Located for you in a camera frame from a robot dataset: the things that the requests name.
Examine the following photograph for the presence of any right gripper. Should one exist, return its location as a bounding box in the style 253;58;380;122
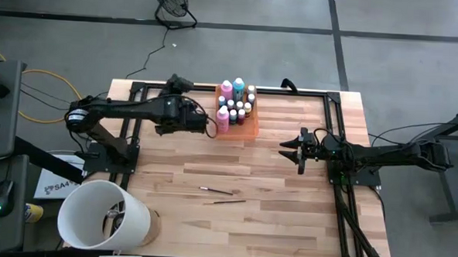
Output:
277;132;348;178

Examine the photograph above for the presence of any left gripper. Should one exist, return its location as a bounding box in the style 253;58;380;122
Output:
153;74;197;139

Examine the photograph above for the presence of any large teal paint bottle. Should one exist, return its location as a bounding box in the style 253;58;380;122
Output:
232;77;247;102

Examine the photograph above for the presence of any dark paintbrush gold ferrule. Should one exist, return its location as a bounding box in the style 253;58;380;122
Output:
203;197;248;207

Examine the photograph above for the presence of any orange translucent plastic bin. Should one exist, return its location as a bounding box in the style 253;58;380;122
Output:
213;83;261;142

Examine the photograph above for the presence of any black clamp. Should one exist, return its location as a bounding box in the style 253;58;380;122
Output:
279;77;300;94

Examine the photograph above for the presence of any black floor fan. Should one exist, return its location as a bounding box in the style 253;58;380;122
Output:
145;0;200;32

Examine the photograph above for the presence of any dark paintbrush silver ferrule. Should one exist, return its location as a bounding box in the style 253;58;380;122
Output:
198;186;235;196

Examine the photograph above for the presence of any black diagonal desk bar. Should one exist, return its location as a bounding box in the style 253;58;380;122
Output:
12;135;87;186

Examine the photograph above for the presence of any white sign board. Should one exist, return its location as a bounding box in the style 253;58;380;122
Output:
33;152;88;202

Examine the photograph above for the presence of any black metal stand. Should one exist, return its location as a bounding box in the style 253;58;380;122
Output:
404;101;458;225

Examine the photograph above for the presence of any dark grey equipment case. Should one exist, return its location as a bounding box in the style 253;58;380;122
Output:
0;58;29;166

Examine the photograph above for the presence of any yellow blue can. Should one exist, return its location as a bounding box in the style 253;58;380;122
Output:
24;202;46;225

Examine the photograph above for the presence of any black computer mouse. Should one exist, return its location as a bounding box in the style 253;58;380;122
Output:
0;178;17;218

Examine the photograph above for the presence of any black side desk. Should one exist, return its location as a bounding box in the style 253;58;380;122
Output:
0;152;30;255

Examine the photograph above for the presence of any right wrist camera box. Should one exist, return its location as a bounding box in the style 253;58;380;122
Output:
297;126;317;148

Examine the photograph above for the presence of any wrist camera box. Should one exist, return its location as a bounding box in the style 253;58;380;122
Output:
297;126;317;148
186;110;210;136

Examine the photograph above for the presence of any black right camera cable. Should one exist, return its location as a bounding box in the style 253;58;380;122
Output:
312;126;337;144

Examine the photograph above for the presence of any black camera cable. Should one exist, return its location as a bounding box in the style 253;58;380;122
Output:
312;126;337;144
181;96;220;139

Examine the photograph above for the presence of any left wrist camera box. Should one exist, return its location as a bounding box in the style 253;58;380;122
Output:
186;110;210;136

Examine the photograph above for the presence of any black fan cable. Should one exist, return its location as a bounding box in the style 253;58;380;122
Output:
125;25;169;81

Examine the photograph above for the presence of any black left camera cable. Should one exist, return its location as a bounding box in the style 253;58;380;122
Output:
181;96;220;139

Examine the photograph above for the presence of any black aluminium rig frame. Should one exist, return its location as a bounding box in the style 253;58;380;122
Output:
105;79;400;257

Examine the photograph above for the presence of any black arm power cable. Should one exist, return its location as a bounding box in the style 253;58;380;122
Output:
367;118;458;152

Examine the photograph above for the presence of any yellow power cable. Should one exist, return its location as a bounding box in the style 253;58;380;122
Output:
0;42;87;126

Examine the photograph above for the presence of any black floor cable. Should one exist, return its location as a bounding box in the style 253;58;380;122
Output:
19;81;79;111

